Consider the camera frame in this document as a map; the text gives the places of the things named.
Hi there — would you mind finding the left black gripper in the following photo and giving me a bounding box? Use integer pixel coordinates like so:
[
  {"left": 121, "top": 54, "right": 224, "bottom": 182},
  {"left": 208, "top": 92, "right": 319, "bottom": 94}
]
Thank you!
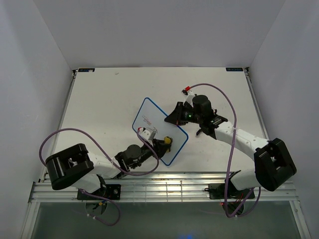
[{"left": 130, "top": 138, "right": 171, "bottom": 169}]

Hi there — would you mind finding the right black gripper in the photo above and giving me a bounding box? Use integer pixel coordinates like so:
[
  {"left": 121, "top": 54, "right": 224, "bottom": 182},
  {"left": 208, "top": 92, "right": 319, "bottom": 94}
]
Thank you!
[{"left": 164, "top": 102, "right": 202, "bottom": 126}]

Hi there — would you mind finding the yellow whiteboard eraser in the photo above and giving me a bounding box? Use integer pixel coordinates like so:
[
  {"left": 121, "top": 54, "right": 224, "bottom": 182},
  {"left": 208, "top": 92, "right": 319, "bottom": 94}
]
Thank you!
[{"left": 163, "top": 136, "right": 172, "bottom": 145}]

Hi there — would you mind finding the blue framed whiteboard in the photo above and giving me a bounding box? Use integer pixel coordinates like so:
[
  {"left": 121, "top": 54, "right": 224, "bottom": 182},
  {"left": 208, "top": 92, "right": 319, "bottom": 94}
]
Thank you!
[{"left": 132, "top": 97, "right": 188, "bottom": 166}]

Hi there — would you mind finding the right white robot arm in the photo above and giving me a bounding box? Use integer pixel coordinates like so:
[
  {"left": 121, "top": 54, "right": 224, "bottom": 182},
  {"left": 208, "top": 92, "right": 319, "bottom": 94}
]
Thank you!
[{"left": 164, "top": 95, "right": 297, "bottom": 198}]

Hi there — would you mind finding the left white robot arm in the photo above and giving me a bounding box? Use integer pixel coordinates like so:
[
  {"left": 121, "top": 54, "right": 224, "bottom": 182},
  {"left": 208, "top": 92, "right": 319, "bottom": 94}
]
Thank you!
[{"left": 45, "top": 136, "right": 173, "bottom": 199}]

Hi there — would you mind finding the right blue table label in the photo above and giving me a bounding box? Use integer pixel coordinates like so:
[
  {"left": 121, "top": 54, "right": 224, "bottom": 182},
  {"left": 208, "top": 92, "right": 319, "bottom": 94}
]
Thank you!
[{"left": 225, "top": 67, "right": 244, "bottom": 72}]

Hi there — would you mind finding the blue table label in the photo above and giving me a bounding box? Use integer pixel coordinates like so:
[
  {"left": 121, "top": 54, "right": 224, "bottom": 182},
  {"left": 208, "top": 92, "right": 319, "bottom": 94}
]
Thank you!
[
  {"left": 225, "top": 67, "right": 244, "bottom": 72},
  {"left": 78, "top": 68, "right": 95, "bottom": 73}
]

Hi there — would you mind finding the left blue table label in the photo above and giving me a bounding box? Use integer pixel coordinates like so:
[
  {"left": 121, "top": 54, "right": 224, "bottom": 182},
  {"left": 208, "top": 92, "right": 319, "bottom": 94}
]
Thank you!
[{"left": 78, "top": 68, "right": 95, "bottom": 73}]

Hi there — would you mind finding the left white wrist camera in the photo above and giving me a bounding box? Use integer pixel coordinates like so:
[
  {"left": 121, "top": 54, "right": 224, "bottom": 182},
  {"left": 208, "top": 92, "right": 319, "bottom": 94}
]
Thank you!
[{"left": 137, "top": 127, "right": 156, "bottom": 142}]

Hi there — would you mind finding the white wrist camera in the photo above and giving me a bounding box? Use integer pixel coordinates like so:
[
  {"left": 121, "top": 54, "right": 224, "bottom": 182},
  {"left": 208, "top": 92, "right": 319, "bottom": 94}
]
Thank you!
[
  {"left": 137, "top": 127, "right": 156, "bottom": 142},
  {"left": 181, "top": 86, "right": 196, "bottom": 106}
]

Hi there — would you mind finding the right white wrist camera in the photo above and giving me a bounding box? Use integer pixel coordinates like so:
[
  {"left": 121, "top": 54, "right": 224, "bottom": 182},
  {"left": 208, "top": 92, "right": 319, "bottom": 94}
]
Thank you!
[{"left": 181, "top": 86, "right": 196, "bottom": 106}]

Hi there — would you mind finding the aluminium rail frame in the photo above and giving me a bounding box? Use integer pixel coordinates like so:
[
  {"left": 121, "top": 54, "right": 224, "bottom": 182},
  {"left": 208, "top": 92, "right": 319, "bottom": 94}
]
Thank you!
[{"left": 29, "top": 171, "right": 299, "bottom": 204}]

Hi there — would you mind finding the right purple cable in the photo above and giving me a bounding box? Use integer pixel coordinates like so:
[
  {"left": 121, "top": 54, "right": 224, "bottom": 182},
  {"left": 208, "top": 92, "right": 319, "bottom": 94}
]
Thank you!
[{"left": 189, "top": 83, "right": 262, "bottom": 219}]

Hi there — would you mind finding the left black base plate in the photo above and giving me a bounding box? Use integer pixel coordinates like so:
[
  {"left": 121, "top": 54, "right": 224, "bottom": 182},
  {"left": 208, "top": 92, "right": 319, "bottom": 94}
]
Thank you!
[{"left": 76, "top": 184, "right": 121, "bottom": 200}]

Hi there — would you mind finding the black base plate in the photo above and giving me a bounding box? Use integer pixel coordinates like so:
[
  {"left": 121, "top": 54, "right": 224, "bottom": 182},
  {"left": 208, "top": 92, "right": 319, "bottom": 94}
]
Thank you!
[
  {"left": 76, "top": 184, "right": 121, "bottom": 200},
  {"left": 204, "top": 183, "right": 250, "bottom": 200}
]

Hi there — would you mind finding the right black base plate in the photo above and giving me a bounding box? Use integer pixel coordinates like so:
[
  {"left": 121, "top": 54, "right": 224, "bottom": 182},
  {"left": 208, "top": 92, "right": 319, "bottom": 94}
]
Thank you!
[{"left": 204, "top": 183, "right": 250, "bottom": 200}]

